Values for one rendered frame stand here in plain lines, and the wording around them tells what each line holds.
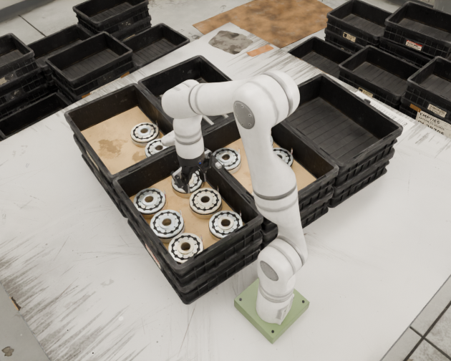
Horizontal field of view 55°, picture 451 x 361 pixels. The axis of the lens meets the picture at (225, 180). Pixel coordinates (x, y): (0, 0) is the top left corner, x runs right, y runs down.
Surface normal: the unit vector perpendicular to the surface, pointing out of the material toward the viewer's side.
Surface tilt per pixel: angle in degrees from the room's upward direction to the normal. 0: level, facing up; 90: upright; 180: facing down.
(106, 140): 0
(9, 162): 0
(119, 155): 0
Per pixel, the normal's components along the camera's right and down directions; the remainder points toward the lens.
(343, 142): -0.04, -0.65
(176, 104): -0.59, 0.52
